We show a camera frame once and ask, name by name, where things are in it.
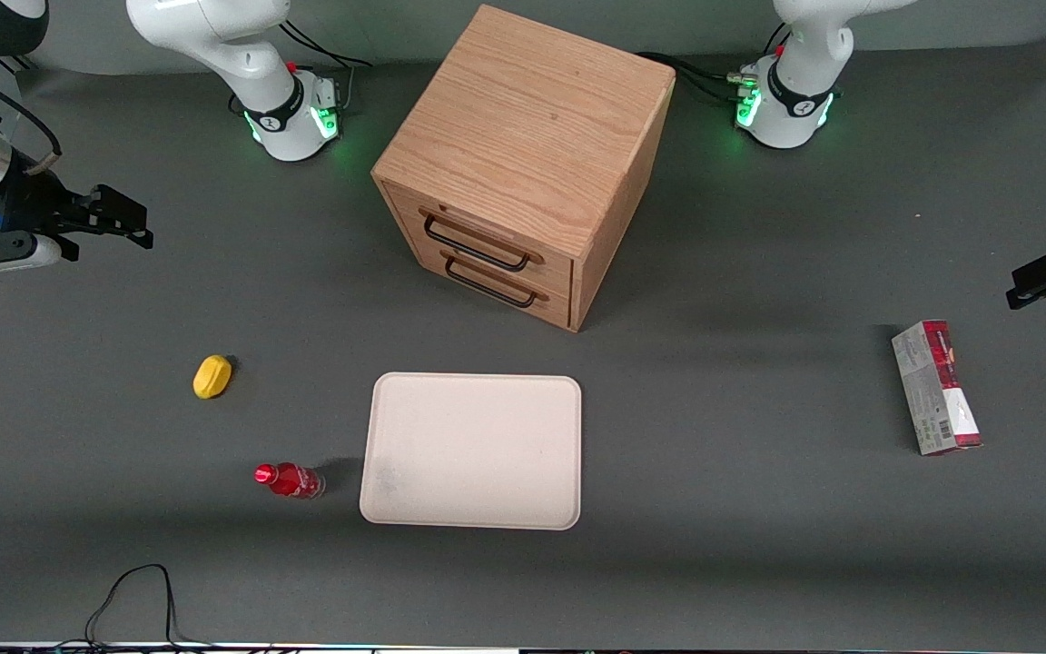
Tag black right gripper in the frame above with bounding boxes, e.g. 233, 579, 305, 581
0, 169, 154, 266

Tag red coke bottle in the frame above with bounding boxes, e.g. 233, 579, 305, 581
254, 461, 327, 500

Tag beige rectangular tray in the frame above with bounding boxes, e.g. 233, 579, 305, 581
359, 372, 583, 531

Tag grey and red carton box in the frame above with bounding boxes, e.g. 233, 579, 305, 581
891, 319, 983, 456

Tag yellow lemon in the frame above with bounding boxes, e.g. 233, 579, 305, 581
192, 354, 233, 400

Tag wooden drawer front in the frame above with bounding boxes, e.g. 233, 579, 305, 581
385, 184, 577, 297
400, 234, 575, 329

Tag wooden drawer cabinet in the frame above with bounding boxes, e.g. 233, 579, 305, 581
371, 5, 676, 333

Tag black right arm base cables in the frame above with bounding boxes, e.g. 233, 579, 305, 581
278, 20, 375, 114

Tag black arm base cables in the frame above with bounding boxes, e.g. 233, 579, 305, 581
278, 20, 375, 114
636, 51, 762, 106

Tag black metal drawer handle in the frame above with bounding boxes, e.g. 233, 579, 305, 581
419, 210, 543, 273
442, 253, 548, 309

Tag black looped table cable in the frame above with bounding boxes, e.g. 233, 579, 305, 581
51, 563, 215, 653

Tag black left arm base cables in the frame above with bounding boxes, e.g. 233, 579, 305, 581
636, 51, 762, 106

